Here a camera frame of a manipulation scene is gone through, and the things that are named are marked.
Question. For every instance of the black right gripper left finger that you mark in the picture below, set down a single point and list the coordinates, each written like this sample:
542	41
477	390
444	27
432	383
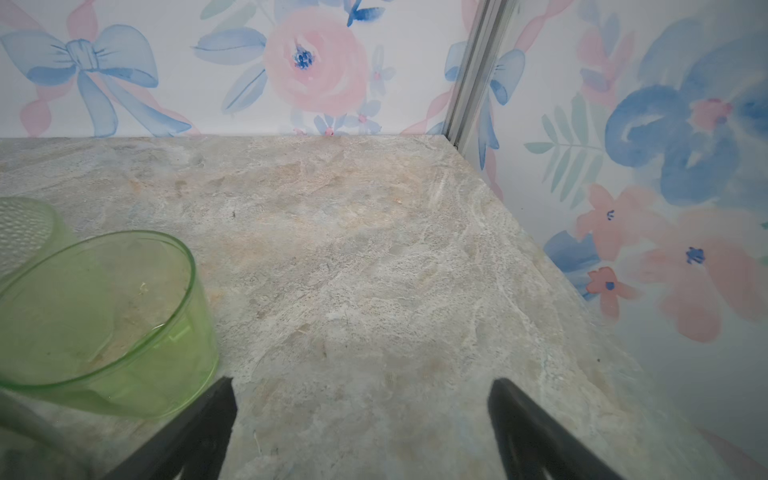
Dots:
192	446

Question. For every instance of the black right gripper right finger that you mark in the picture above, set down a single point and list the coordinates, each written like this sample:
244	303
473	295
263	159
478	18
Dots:
532	444

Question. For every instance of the smooth green plastic cup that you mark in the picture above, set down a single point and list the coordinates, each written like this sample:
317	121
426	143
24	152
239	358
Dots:
118	324

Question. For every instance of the aluminium right corner post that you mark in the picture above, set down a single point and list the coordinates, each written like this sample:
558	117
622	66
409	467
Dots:
488	28

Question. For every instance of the dimpled light green cup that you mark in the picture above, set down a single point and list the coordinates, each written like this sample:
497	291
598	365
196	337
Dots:
31	230

